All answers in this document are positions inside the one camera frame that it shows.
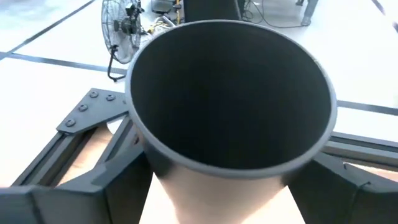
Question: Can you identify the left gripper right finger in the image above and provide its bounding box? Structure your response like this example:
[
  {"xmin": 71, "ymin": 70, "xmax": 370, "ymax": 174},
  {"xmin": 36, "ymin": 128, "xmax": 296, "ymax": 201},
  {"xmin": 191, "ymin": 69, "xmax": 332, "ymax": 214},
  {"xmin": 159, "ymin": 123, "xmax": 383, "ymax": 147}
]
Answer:
[{"xmin": 287, "ymin": 151, "xmax": 398, "ymax": 224}]

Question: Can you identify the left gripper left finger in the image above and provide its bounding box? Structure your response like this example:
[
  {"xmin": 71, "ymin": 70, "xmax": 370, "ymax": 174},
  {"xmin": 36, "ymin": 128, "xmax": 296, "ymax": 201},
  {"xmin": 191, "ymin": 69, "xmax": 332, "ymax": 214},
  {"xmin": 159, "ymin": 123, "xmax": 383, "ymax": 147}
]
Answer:
[{"xmin": 0, "ymin": 151, "xmax": 154, "ymax": 224}]

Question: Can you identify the black cylindrical utensil cup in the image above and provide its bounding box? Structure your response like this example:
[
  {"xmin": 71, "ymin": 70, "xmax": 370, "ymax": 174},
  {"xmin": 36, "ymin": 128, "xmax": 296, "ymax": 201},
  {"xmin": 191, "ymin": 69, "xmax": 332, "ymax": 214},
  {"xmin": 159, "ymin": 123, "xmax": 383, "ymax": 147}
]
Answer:
[{"xmin": 124, "ymin": 19, "xmax": 338, "ymax": 224}]

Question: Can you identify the black floor fan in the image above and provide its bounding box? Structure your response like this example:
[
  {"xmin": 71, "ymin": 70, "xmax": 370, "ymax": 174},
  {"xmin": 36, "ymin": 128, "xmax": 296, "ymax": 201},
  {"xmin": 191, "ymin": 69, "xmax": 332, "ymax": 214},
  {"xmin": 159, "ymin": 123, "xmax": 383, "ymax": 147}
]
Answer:
[{"xmin": 101, "ymin": 0, "xmax": 146, "ymax": 83}]

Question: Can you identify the grey desk leg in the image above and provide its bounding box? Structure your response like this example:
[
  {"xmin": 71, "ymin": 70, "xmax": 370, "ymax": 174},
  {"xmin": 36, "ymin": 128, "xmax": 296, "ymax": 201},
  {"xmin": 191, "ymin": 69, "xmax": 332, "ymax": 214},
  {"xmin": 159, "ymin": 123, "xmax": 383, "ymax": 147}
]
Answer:
[{"xmin": 300, "ymin": 0, "xmax": 320, "ymax": 27}]

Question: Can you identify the black equipment case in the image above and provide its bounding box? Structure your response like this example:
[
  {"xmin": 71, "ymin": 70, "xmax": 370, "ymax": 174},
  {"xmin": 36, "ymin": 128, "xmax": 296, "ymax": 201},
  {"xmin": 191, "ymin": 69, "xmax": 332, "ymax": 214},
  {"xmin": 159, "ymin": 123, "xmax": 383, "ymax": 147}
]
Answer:
[{"xmin": 183, "ymin": 0, "xmax": 246, "ymax": 23}]

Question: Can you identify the black aluminium table frame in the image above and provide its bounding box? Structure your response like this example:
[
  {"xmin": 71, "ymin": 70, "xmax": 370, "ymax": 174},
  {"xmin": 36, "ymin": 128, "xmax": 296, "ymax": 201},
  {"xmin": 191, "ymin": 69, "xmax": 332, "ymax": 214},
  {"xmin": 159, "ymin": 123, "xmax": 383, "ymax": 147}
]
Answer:
[{"xmin": 11, "ymin": 88, "xmax": 398, "ymax": 187}]

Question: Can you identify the white yellow cable pile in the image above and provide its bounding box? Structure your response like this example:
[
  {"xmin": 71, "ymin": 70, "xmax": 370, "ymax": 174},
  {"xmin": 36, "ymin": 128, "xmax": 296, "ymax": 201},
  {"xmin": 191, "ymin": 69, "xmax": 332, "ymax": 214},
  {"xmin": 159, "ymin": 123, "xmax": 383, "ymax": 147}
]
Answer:
[{"xmin": 146, "ymin": 14, "xmax": 177, "ymax": 37}]

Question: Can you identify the coiled black cable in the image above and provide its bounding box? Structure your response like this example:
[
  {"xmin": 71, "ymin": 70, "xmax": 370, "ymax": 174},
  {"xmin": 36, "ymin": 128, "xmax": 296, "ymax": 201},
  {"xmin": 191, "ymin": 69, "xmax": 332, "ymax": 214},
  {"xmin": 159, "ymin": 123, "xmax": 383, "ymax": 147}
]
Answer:
[{"xmin": 242, "ymin": 0, "xmax": 307, "ymax": 29}]

